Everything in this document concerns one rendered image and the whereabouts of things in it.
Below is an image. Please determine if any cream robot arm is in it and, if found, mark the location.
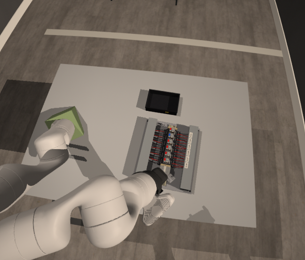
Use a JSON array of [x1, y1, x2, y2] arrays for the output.
[[0, 119, 149, 260]]

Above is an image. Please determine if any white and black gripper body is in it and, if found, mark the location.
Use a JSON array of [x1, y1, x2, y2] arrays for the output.
[[129, 167, 175, 226]]

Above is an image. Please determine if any black parts tray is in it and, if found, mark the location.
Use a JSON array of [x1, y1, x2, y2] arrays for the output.
[[146, 89, 180, 115]]

